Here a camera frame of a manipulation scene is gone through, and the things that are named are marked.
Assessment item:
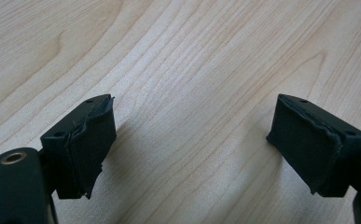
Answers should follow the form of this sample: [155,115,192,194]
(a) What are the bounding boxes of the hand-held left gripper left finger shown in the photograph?
[39,93,118,200]

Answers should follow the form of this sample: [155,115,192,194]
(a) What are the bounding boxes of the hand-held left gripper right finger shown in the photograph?
[265,93,361,198]

